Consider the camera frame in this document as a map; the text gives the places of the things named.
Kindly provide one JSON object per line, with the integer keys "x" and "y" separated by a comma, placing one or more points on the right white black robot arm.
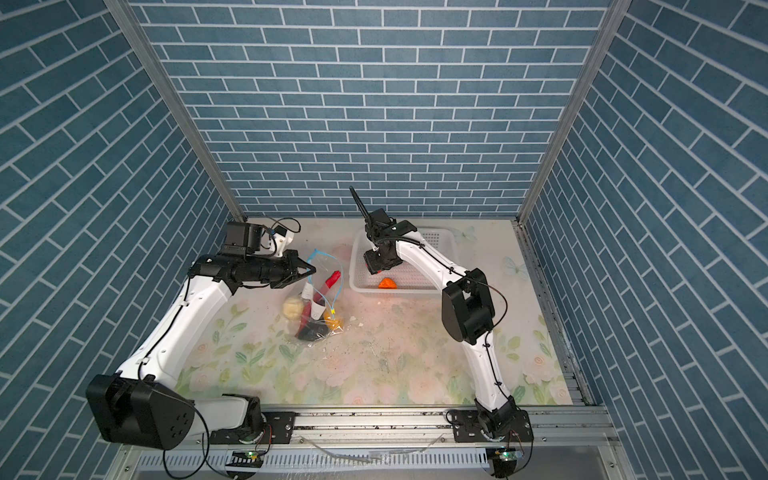
{"x": 467, "y": 314}

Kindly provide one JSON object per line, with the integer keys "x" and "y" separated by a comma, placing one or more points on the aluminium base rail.
{"x": 561, "y": 442}

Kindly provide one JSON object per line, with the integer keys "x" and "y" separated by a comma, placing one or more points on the black avocado toy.
{"x": 312, "y": 331}

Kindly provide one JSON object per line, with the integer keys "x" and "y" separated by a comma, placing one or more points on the cream white bun toy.
{"x": 292, "y": 308}

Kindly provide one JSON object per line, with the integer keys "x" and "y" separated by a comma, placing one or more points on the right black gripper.
{"x": 372, "y": 265}

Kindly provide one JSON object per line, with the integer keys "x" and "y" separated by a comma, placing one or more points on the clear zip top bag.
{"x": 325, "y": 264}

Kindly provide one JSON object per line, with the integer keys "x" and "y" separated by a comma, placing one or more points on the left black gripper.
{"x": 291, "y": 261}

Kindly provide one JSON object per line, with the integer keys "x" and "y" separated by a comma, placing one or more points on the red chili pepper toy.
{"x": 316, "y": 299}

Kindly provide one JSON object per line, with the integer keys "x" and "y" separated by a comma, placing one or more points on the yellow potato toy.
{"x": 333, "y": 321}

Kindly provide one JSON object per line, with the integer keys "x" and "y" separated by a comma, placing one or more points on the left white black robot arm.
{"x": 137, "y": 405}

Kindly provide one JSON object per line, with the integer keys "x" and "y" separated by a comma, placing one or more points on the orange crinkled food toy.
{"x": 387, "y": 284}

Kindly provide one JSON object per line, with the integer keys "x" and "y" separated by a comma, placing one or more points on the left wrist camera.
{"x": 256, "y": 240}

